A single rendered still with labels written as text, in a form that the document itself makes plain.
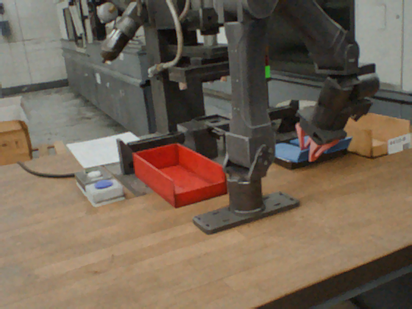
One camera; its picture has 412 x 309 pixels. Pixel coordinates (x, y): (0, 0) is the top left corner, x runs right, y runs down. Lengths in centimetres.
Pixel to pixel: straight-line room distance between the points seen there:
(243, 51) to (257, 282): 37
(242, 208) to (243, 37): 30
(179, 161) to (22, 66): 925
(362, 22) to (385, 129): 54
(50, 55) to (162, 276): 975
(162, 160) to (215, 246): 44
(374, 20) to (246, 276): 115
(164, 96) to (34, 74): 901
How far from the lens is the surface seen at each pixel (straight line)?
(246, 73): 82
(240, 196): 86
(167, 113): 146
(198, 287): 71
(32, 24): 1036
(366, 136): 118
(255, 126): 84
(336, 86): 99
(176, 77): 123
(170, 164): 121
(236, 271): 73
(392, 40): 164
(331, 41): 95
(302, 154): 110
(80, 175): 117
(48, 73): 1042
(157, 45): 143
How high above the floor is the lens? 128
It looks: 17 degrees down
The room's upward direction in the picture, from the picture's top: 6 degrees counter-clockwise
